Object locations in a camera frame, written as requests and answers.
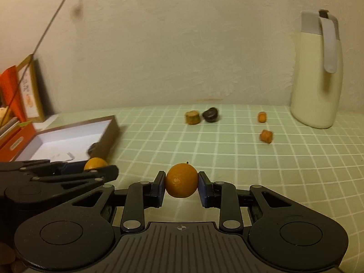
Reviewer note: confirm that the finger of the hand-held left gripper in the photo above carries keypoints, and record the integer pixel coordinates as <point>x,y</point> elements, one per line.
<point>42,165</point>
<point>108,172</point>

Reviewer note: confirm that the person's left hand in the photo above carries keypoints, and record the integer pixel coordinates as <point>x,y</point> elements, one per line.
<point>5,254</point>

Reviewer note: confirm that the green checked tablecloth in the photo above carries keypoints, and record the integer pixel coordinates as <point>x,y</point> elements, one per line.
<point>284,176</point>

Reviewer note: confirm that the cream thermos jug, grey lid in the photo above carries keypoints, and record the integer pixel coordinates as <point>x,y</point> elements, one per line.
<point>310,76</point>

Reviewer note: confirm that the small orange fruit piece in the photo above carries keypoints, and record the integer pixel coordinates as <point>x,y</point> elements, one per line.
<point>262,117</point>
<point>266,136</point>

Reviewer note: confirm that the red paper envelope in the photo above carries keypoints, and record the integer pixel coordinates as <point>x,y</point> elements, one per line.
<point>10,91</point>

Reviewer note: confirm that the wooden picture frame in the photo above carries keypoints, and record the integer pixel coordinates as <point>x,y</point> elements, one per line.
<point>28,91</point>

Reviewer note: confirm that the yellow-brown cylindrical fruit piece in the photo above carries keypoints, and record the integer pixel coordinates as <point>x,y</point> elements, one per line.
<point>192,117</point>

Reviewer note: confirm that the brown box with white inside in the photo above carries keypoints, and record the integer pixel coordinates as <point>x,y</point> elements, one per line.
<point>65,142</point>

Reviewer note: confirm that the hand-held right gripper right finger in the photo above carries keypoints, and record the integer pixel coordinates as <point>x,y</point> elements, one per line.
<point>202,189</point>

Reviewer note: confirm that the open red cardboard box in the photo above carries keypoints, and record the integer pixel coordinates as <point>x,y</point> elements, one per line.
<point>17,145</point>

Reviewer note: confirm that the dark brown round fruit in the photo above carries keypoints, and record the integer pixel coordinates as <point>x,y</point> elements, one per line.
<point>92,148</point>
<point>210,114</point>

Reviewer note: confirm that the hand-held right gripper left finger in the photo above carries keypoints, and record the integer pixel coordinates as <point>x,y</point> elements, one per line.
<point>162,189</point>

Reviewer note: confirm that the mandarin orange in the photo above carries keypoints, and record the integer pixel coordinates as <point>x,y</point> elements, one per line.
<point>182,183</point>
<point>95,163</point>

